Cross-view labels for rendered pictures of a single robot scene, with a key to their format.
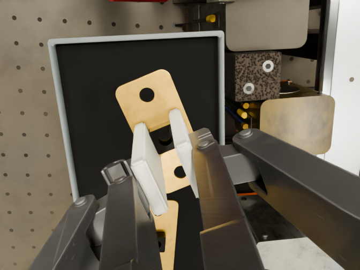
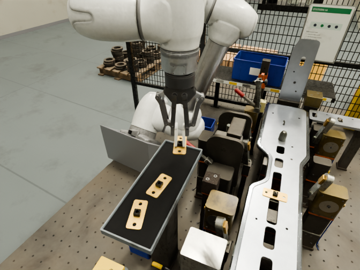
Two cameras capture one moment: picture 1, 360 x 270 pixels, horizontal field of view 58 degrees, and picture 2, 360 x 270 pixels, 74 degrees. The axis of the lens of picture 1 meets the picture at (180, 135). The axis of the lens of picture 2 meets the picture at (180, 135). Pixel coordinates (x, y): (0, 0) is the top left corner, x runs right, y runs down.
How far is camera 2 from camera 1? 0.67 m
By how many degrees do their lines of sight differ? 70
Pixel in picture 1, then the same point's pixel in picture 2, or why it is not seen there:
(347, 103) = (254, 227)
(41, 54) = not seen: hidden behind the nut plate
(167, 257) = (158, 192)
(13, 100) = not seen: hidden behind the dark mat
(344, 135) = (252, 241)
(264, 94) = (211, 182)
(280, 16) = (224, 171)
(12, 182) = (76, 257)
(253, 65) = (210, 174)
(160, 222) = (163, 181)
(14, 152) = (92, 242)
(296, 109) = (223, 195)
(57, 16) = not seen: hidden behind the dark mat
